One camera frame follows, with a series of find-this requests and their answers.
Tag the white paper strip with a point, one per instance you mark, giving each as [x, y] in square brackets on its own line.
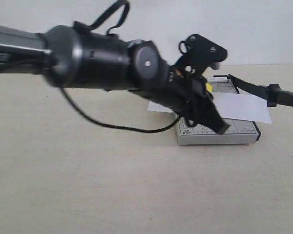
[242, 107]

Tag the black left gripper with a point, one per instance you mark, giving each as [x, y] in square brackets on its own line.
[181, 93]

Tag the black cutter blade lever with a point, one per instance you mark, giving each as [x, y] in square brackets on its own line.
[272, 93]

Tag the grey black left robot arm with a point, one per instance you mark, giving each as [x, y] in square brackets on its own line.
[67, 58]

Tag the grey paper cutter base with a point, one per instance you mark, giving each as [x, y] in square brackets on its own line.
[240, 132]

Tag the yellow cube block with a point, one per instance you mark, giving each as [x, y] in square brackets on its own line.
[208, 87]

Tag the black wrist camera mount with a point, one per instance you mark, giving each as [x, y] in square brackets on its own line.
[199, 53]

